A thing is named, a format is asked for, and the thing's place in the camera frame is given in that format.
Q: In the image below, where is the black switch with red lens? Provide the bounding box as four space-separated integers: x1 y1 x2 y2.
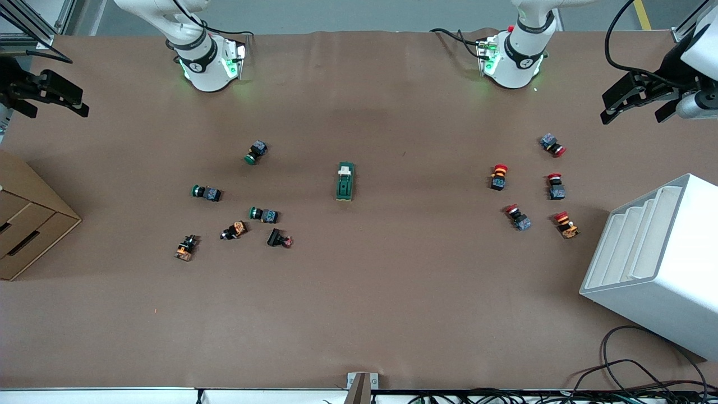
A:
266 227 294 249

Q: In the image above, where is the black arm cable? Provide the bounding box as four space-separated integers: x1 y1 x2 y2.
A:
604 0 682 86
172 0 254 38

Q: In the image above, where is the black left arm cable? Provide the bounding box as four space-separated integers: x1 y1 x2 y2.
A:
604 0 682 86

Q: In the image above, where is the white slotted bin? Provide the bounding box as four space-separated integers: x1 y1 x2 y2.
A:
579 173 718 361

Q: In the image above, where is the tangled black cable bundle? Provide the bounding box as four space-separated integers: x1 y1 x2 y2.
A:
404 387 718 404

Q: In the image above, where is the white table edge rail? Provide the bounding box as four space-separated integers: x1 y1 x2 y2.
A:
0 387 348 404

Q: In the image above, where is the metal table edge bracket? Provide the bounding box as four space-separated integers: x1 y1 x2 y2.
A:
344 371 379 404

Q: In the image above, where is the brown table mat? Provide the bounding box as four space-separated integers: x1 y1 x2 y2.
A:
0 28 718 391

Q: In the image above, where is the aluminium frame profile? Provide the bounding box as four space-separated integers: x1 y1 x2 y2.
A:
0 0 76 49
672 0 708 43

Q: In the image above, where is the brown cardboard box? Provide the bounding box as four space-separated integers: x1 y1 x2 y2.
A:
0 149 82 281

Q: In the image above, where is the black looped cable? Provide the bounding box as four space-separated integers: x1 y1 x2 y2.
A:
567 325 710 393

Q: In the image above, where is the green load switch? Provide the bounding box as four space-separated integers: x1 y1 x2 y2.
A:
335 162 356 202

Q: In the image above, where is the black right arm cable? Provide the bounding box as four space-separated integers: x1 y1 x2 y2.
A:
172 0 254 38

